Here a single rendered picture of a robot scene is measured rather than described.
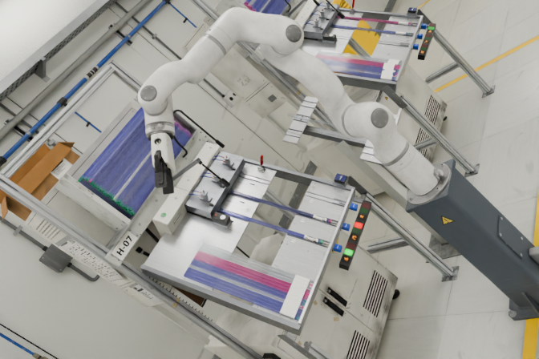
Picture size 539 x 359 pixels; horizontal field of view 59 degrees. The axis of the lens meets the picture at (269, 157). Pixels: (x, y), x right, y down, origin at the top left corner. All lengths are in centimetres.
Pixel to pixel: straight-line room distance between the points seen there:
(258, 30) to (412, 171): 72
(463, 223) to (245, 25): 103
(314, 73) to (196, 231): 93
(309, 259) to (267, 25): 97
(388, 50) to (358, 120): 142
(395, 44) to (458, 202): 145
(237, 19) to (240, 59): 149
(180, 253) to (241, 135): 244
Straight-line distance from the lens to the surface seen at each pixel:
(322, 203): 213
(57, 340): 350
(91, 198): 205
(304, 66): 157
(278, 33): 147
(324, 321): 233
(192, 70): 143
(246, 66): 300
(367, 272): 256
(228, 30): 149
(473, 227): 185
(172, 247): 211
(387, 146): 165
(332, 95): 159
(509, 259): 198
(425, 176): 175
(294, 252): 199
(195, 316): 221
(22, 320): 347
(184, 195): 215
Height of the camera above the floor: 164
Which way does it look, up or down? 15 degrees down
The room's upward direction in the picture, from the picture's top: 49 degrees counter-clockwise
